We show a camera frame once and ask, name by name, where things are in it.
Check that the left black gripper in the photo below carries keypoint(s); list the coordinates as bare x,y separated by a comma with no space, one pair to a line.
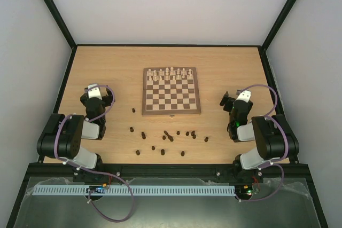
109,101

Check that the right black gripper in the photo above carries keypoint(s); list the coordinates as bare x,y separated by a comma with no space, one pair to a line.
227,102

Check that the dark knight piece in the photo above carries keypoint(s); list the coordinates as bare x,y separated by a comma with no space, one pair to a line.
193,134

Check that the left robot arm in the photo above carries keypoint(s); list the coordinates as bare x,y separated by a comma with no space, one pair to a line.
62,134

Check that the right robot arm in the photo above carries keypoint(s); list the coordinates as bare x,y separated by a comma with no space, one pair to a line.
272,135

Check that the wooden chess board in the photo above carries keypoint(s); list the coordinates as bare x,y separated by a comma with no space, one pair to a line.
171,99

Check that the white chess pieces row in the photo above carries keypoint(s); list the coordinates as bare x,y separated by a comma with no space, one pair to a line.
169,75

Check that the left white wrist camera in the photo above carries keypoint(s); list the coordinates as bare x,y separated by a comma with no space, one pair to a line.
94,91

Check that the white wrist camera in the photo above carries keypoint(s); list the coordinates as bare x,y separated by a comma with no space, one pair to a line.
94,91
244,96

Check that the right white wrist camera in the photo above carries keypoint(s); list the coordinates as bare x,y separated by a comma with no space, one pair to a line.
244,96

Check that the black aluminium frame rail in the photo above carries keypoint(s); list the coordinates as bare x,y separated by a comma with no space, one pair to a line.
219,173

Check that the light blue cable duct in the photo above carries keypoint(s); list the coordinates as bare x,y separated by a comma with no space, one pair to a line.
136,190

